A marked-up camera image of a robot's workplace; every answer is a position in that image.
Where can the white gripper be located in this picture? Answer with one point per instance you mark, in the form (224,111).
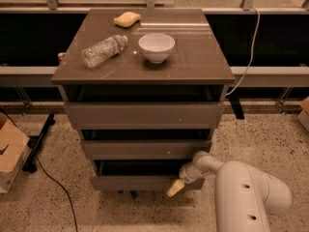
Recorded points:
(187,174)

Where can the grey bottom drawer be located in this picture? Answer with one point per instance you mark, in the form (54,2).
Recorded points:
(136,174)

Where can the grey drawer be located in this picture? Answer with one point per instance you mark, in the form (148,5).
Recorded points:
(144,116)
(136,174)
(143,150)

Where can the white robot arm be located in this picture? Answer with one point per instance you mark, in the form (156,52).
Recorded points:
(244,196)

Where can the grey middle drawer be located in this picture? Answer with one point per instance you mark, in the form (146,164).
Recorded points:
(143,150)

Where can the grey drawer cabinet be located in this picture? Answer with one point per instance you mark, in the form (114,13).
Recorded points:
(143,100)

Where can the grey top drawer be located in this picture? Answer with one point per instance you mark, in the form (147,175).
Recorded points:
(144,116)

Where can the white ceramic bowl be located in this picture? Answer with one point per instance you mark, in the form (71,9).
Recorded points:
(156,47)

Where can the cardboard box right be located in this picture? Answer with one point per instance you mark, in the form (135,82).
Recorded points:
(303,116)

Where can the cardboard box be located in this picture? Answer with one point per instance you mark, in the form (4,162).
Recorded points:
(13,152)
(303,116)

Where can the black stand bar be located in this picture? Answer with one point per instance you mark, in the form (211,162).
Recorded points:
(35,143)

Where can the clear plastic water bottle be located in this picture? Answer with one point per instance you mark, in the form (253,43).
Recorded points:
(94,55)

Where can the cardboard box left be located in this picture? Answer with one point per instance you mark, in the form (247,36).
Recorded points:
(13,152)

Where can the yellow sponge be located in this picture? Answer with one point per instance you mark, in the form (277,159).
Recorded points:
(127,19)

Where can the red soda can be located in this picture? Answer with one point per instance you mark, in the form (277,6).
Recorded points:
(61,56)

